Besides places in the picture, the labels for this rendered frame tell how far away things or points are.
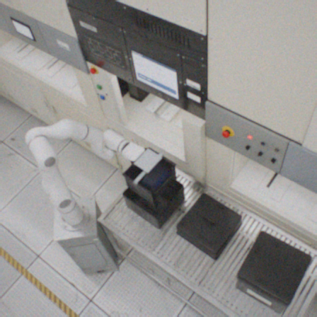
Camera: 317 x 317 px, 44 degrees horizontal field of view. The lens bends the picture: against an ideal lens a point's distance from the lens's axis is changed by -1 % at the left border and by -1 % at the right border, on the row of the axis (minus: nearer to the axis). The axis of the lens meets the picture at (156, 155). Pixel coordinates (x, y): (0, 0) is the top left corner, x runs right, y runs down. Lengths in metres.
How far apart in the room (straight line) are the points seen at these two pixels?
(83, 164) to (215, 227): 1.77
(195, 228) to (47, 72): 1.80
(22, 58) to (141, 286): 2.12
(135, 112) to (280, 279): 1.49
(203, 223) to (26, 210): 1.85
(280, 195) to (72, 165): 2.05
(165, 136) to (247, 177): 0.62
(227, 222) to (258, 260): 0.34
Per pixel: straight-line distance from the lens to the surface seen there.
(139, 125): 2.76
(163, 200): 2.53
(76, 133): 1.97
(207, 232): 2.33
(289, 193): 2.48
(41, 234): 3.53
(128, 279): 3.19
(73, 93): 3.12
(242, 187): 2.46
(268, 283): 2.11
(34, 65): 3.49
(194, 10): 1.62
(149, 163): 2.08
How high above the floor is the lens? 3.02
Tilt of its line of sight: 56 degrees down
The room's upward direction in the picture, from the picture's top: 11 degrees counter-clockwise
